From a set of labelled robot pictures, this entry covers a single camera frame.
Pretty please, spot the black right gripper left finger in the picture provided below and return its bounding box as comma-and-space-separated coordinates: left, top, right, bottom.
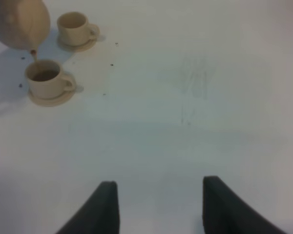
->
58, 181, 120, 234

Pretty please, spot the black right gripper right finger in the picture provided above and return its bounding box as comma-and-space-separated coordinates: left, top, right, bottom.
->
202, 176, 284, 234

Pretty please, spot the beige ceramic teapot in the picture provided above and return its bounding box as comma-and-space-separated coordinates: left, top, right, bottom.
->
0, 0, 51, 53

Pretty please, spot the near beige cup saucer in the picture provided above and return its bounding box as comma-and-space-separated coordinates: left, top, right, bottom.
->
27, 88, 76, 107

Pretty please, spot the beige cup saucer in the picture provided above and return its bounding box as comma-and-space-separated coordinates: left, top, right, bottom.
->
57, 36, 96, 53
27, 88, 76, 107

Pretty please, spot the near beige teacup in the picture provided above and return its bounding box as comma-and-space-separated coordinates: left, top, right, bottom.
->
25, 59, 77, 100

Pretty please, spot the beige teacup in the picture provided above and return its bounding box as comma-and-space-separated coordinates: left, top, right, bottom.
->
25, 59, 77, 100
57, 12, 100, 46

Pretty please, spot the far beige cup saucer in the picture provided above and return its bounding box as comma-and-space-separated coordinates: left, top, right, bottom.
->
57, 36, 96, 53

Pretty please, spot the far beige teacup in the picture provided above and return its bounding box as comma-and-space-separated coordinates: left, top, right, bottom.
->
57, 12, 100, 46

